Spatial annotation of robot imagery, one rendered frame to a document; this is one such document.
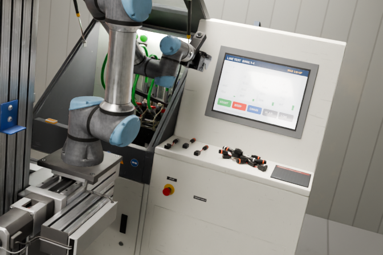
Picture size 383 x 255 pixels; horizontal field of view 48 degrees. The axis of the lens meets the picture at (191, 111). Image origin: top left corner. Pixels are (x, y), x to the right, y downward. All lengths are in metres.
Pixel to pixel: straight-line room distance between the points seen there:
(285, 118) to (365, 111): 1.67
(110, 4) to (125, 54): 0.16
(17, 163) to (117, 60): 0.48
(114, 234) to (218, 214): 0.56
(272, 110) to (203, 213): 0.57
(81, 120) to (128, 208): 0.75
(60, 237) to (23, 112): 0.41
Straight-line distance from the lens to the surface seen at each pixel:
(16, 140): 1.50
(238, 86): 2.08
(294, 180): 1.90
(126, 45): 1.38
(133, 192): 2.10
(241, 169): 1.89
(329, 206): 3.90
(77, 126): 1.54
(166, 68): 1.63
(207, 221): 2.01
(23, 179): 1.60
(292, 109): 2.05
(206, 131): 2.12
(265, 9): 3.58
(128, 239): 2.23
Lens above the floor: 1.69
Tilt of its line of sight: 16 degrees down
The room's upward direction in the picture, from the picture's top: 9 degrees clockwise
